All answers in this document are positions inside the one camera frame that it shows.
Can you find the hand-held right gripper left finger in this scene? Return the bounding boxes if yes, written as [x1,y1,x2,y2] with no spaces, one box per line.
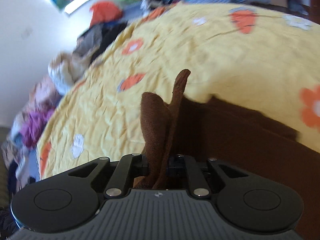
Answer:
[66,153,150,198]

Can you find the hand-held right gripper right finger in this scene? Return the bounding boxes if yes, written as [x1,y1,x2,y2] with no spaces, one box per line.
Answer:
[166,154,249,198]

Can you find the brown knit sweater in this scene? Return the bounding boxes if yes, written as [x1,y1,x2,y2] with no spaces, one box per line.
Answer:
[134,69,320,240]

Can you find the dark grey clothes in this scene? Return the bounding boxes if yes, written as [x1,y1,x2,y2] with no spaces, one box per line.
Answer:
[74,22,132,64]

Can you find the purple cloth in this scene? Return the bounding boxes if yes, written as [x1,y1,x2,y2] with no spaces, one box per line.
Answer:
[19,105,56,148]

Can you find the yellow flower printed bedsheet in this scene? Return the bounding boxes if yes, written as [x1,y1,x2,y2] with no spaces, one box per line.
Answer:
[37,1,320,178]

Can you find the cream cloth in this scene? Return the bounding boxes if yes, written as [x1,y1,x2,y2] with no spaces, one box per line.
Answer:
[47,52,88,94]

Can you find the orange cloth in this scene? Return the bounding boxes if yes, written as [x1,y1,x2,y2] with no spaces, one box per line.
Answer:
[89,1,123,28]

